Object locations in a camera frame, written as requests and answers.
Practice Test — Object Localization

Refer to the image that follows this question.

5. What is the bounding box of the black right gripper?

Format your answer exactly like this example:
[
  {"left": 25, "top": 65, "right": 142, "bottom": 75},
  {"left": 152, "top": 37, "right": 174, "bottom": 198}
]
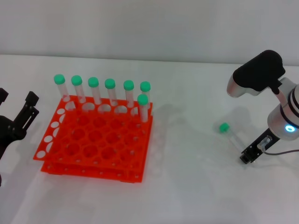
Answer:
[{"left": 240, "top": 127, "right": 280, "bottom": 165}]

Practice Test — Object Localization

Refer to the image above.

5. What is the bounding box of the green-capped clear test tube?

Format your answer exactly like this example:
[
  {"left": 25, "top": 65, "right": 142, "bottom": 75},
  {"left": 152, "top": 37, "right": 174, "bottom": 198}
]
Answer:
[
  {"left": 137, "top": 94, "right": 150, "bottom": 123},
  {"left": 123, "top": 80, "right": 135, "bottom": 108},
  {"left": 53, "top": 74, "right": 71, "bottom": 103},
  {"left": 140, "top": 81, "right": 151, "bottom": 109},
  {"left": 104, "top": 78, "right": 118, "bottom": 106},
  {"left": 219, "top": 122, "right": 245, "bottom": 152},
  {"left": 71, "top": 75, "right": 86, "bottom": 104},
  {"left": 88, "top": 77, "right": 103, "bottom": 105}
]

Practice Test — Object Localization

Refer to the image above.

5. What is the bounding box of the orange plastic test tube rack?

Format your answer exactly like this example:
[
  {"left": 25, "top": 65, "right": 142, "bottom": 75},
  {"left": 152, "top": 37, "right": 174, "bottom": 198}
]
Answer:
[{"left": 32, "top": 95, "right": 154, "bottom": 184}]

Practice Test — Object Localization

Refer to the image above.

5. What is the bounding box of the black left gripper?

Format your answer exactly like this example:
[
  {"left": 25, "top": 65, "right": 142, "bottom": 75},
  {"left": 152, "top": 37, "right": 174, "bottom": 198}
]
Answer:
[{"left": 0, "top": 88, "right": 40, "bottom": 161}]

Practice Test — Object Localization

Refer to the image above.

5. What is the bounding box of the right gripper cable with plug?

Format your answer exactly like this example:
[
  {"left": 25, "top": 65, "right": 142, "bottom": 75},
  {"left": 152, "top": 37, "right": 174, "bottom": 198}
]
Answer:
[{"left": 256, "top": 136, "right": 299, "bottom": 156}]

